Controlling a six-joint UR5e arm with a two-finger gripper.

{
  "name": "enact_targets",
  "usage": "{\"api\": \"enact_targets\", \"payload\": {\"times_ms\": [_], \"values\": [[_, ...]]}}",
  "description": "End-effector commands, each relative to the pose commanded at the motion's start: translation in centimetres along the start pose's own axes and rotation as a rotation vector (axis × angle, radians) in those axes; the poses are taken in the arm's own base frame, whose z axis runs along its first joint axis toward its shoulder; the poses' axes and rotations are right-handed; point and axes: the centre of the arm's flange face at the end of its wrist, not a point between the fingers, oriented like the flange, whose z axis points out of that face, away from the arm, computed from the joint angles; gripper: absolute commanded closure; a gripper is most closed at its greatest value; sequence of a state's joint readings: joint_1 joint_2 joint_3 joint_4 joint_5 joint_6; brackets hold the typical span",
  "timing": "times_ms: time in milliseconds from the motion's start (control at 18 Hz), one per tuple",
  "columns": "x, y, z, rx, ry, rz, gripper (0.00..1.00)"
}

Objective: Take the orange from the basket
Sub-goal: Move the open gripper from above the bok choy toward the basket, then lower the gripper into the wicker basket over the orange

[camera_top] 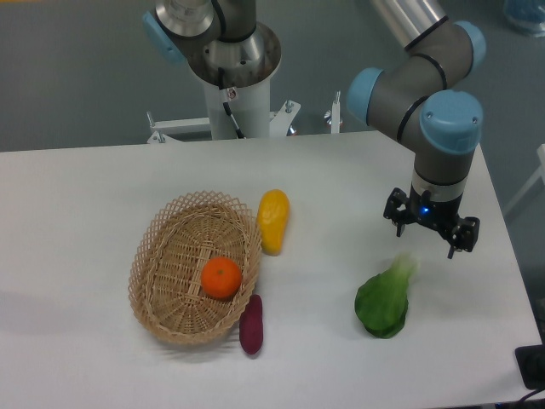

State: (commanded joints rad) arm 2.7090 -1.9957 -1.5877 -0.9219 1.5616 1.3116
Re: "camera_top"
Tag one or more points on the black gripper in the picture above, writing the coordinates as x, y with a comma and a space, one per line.
441, 217

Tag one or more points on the orange fruit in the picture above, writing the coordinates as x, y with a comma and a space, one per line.
221, 277

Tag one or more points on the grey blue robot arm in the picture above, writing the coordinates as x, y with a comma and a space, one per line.
415, 105

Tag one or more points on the woven wicker basket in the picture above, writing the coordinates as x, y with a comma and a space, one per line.
165, 289

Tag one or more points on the green bok choy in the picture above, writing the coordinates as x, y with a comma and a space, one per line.
381, 303

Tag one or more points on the yellow mango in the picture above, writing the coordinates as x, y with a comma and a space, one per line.
272, 217

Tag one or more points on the black device at edge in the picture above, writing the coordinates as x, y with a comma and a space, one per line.
530, 360

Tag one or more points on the purple sweet potato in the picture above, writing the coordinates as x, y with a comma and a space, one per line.
251, 326

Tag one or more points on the blue plastic bag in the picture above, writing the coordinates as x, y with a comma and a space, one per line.
527, 16

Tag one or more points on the white frame at right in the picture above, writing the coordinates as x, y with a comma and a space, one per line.
536, 177

